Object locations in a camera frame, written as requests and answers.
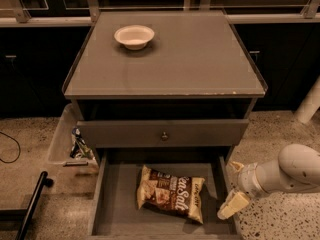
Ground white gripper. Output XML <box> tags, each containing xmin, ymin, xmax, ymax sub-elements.
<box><xmin>217</xmin><ymin>161</ymin><xmax>268</xmax><ymax>220</ymax></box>

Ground grey open middle drawer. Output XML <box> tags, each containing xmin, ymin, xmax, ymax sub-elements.
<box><xmin>88</xmin><ymin>148</ymin><xmax>242</xmax><ymax>240</ymax></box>

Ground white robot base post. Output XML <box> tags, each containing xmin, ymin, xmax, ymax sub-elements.
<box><xmin>294</xmin><ymin>76</ymin><xmax>320</xmax><ymax>124</ymax></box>

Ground black metal bar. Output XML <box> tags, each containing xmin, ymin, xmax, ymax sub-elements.
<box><xmin>0</xmin><ymin>171</ymin><xmax>54</xmax><ymax>240</ymax></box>

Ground snack packages in bin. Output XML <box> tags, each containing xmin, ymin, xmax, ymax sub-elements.
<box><xmin>70</xmin><ymin>127</ymin><xmax>94</xmax><ymax>160</ymax></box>

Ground brown chip bag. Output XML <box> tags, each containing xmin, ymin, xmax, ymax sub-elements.
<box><xmin>136</xmin><ymin>165</ymin><xmax>205</xmax><ymax>223</ymax></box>

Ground round metal drawer knob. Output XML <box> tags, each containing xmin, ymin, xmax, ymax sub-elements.
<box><xmin>161</xmin><ymin>132</ymin><xmax>169</xmax><ymax>141</ymax></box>

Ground clear plastic bin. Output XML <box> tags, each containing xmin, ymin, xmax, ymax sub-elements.
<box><xmin>47</xmin><ymin>104</ymin><xmax>95</xmax><ymax>166</ymax></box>

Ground grey wooden drawer cabinet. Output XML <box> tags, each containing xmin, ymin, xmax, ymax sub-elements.
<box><xmin>61</xmin><ymin>10</ymin><xmax>269</xmax><ymax>240</ymax></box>

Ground black cable on floor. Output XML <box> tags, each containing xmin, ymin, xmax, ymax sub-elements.
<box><xmin>0</xmin><ymin>131</ymin><xmax>22</xmax><ymax>164</ymax></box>

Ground metal railing frame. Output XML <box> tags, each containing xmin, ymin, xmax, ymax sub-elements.
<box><xmin>0</xmin><ymin>0</ymin><xmax>320</xmax><ymax>26</ymax></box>

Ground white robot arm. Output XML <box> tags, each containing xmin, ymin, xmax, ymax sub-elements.
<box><xmin>217</xmin><ymin>144</ymin><xmax>320</xmax><ymax>220</ymax></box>

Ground grey top drawer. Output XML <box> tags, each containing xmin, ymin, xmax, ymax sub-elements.
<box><xmin>77</xmin><ymin>119</ymin><xmax>249</xmax><ymax>148</ymax></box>

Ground white paper bowl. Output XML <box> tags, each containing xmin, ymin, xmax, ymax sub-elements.
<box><xmin>114</xmin><ymin>25</ymin><xmax>155</xmax><ymax>50</ymax></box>

